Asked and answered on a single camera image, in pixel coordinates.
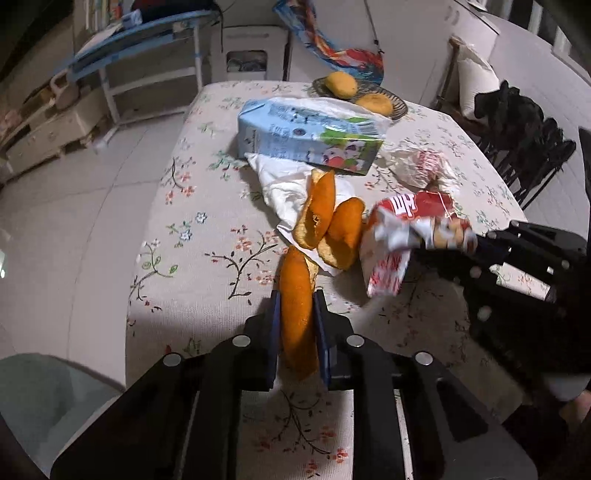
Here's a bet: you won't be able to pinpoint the red and white snack packet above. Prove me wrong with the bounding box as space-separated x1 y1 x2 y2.
360 191 478 298

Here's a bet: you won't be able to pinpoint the pink kettlebell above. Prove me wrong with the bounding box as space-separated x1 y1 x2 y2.
50 71 81 112

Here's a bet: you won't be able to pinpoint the white paper napkin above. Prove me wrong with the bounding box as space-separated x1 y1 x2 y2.
245 152 354 278

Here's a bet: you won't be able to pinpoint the white paper sheets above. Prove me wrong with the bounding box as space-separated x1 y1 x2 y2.
76 25 125 56

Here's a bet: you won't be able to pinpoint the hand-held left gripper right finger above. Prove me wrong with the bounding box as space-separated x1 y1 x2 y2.
313 290 539 480

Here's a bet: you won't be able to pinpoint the cream cabinet with drawers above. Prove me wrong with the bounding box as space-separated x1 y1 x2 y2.
0 85 109 174

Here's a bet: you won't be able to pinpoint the row of books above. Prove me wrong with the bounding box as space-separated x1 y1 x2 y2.
90 0 125 33

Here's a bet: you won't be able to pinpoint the colourful hanging bag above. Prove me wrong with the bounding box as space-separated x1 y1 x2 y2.
272 0 386 86

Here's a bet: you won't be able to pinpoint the blue milk carton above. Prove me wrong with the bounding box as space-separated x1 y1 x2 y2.
238 99 386 176

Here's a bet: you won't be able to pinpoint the window frame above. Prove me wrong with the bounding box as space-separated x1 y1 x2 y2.
526 0 591 70

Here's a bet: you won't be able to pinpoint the orange fruit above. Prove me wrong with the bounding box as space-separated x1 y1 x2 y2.
355 93 394 116
325 71 358 99

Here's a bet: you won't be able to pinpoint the black folding chair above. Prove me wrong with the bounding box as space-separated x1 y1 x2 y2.
473 79 578 208

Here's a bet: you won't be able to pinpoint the white cupboard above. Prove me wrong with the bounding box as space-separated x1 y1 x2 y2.
277 0 499 112

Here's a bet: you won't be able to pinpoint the clear bag with red print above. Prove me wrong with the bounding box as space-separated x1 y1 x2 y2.
384 147 459 190

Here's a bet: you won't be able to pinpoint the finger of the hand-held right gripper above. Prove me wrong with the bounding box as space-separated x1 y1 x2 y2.
411 247 559 303
475 220 591 264

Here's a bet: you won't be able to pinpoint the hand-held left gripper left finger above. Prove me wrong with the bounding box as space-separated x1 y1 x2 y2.
51 291 283 480

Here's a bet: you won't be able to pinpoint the blue desk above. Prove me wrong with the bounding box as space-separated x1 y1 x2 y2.
69 10 218 125

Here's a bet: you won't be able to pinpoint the dark woven fruit basket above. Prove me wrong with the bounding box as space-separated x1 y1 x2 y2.
312 76 409 121

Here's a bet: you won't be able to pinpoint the grey-green chair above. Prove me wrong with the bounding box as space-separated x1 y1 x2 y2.
0 353 125 472

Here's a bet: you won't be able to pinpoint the white cushion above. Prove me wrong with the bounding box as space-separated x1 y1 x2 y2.
436 37 502 121

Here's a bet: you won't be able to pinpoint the white storage box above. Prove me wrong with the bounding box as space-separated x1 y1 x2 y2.
222 25 289 84

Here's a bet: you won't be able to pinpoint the dark backpack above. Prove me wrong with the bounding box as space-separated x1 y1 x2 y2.
134 0 218 14

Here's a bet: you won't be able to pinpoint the floral tablecloth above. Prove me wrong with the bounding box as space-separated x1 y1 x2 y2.
124 80 529 480

